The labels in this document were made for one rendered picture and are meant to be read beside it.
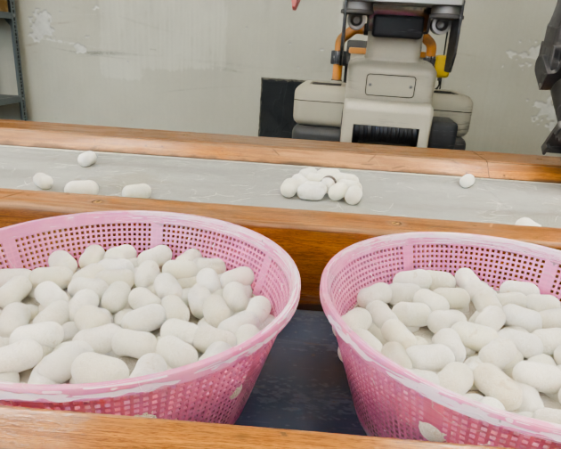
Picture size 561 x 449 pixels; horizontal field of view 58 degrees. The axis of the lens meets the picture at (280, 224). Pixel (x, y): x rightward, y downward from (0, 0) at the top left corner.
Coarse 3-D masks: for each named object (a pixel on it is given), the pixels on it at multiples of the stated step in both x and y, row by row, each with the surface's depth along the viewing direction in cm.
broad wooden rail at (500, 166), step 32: (0, 128) 86; (32, 128) 87; (64, 128) 89; (96, 128) 91; (128, 128) 92; (256, 160) 83; (288, 160) 83; (320, 160) 83; (352, 160) 83; (384, 160) 83; (416, 160) 83; (448, 160) 84; (480, 160) 84; (512, 160) 85; (544, 160) 87
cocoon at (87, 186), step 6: (90, 180) 60; (66, 186) 59; (72, 186) 59; (78, 186) 59; (84, 186) 59; (90, 186) 60; (96, 186) 60; (72, 192) 59; (78, 192) 59; (84, 192) 59; (90, 192) 60; (96, 192) 60
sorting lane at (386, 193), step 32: (0, 160) 75; (32, 160) 76; (64, 160) 77; (96, 160) 79; (128, 160) 80; (160, 160) 81; (192, 160) 82; (224, 160) 83; (160, 192) 65; (192, 192) 65; (224, 192) 66; (256, 192) 67; (384, 192) 71; (416, 192) 72; (448, 192) 73; (480, 192) 74; (512, 192) 75; (544, 192) 76; (544, 224) 61
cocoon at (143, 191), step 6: (126, 186) 60; (132, 186) 60; (138, 186) 60; (144, 186) 60; (126, 192) 59; (132, 192) 59; (138, 192) 60; (144, 192) 60; (150, 192) 61; (144, 198) 61
